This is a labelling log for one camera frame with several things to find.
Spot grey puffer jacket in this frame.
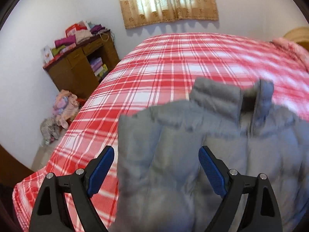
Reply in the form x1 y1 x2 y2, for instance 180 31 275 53
110 78 308 231

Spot pink clothes pile on floor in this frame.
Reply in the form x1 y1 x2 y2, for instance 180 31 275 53
52 90 79 129

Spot grey cloth on floor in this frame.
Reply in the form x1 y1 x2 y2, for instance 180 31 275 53
40 117 60 145

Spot brown wooden desk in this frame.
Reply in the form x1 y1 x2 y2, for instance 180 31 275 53
43 30 120 99

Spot stacked boxes in desk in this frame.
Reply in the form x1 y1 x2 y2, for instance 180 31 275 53
90 58 108 77

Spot white card box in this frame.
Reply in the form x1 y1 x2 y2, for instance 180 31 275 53
41 46 54 64

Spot pink floral folded quilt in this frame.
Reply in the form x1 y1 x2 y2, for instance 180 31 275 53
271 38 308 72

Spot green folded cloth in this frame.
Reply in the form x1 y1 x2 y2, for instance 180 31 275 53
51 45 66 57

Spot magenta folded cloth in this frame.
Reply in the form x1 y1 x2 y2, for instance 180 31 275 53
54 35 76 48

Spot red plaid bed sheet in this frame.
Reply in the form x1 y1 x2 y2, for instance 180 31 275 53
13 33 308 231

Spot beige folded cloth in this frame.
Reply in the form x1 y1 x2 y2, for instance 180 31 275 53
75 29 93 44

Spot cream wooden headboard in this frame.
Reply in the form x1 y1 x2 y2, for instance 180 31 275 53
283 27 309 44

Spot red gift box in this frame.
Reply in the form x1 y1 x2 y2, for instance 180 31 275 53
65 24 83 37

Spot purple folded cloth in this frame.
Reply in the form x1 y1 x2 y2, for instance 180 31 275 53
90 24 106 35

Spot beige window curtain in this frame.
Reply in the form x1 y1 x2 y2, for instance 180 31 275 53
119 0 219 29

